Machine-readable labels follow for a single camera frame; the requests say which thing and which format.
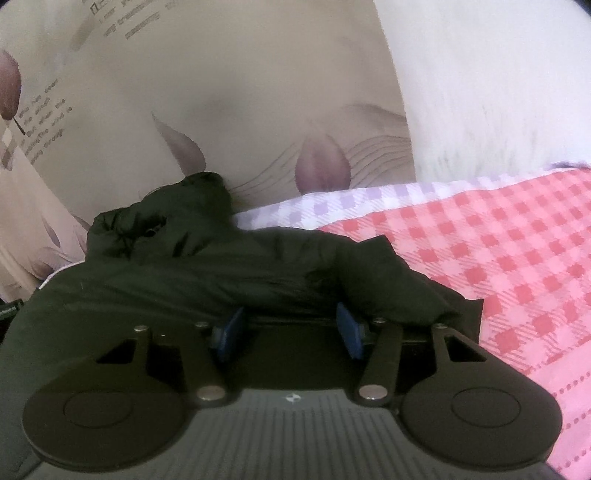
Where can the pink purple checked bedsheet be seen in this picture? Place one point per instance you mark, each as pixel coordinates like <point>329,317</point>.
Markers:
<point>521,244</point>

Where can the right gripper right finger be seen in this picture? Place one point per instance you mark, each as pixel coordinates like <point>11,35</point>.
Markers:
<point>378,346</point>

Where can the black jacket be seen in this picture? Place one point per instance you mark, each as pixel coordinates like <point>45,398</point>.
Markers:
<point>177,257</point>

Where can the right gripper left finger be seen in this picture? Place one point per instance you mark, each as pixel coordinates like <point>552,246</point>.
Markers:
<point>208,375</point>

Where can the floral beige curtain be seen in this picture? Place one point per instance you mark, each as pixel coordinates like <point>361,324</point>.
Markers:
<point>103,102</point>

